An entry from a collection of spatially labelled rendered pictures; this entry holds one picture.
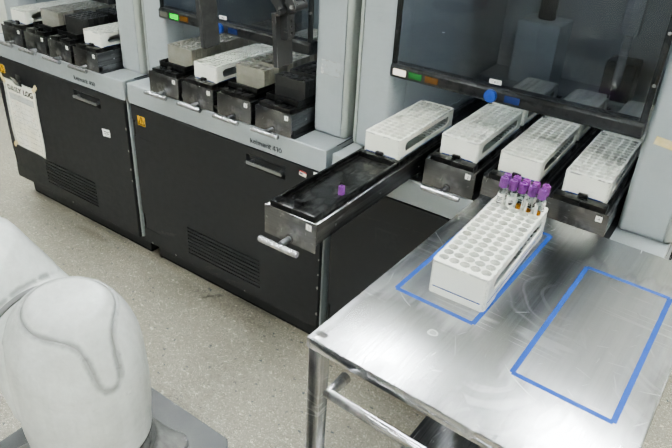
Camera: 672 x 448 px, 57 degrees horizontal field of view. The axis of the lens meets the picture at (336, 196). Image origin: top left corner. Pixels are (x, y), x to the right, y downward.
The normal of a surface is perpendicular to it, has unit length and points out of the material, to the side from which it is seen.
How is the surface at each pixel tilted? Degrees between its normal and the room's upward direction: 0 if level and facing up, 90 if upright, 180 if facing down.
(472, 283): 90
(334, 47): 90
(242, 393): 0
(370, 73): 90
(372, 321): 0
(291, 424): 0
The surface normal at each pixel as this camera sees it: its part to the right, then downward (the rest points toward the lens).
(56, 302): 0.14, -0.84
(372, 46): -0.58, 0.36
